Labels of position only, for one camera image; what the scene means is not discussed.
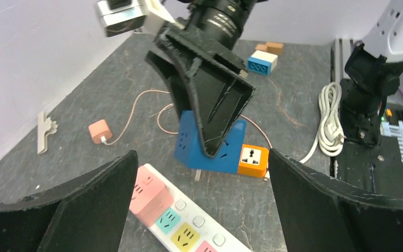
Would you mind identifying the blue cube socket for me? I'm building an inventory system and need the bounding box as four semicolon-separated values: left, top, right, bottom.
174;110;247;173

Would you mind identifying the small pink charger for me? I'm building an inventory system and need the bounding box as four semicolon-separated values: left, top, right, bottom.
88;119;113;144

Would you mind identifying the pink cube socket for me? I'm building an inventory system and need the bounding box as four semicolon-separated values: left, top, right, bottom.
129;165;174;227

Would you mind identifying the thin pink cable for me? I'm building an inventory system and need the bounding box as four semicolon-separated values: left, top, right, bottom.
104;89;273;150

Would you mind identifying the white plastic bracket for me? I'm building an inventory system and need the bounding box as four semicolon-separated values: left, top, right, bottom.
37;111;58;154

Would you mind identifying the orange power strip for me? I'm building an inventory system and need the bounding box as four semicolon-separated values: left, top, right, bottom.
237;144;269;178

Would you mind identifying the white multicolour power strip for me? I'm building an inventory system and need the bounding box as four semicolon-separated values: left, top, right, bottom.
144;164;251;252

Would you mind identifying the coiled white cable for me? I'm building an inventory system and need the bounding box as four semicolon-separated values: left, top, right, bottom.
299;82;346;164

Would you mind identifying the blue white lego brick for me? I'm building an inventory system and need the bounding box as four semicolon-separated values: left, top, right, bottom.
247;50;278;76

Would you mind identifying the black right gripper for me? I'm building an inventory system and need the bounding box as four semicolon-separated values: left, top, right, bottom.
145;0;257;158

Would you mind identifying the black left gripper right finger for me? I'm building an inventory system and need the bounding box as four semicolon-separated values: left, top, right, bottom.
269;149;403;251

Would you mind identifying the wooden blocks pair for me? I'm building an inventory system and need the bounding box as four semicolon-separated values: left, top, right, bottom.
255;41;284;56

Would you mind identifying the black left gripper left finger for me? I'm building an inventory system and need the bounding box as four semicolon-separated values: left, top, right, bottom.
0;150;139;251

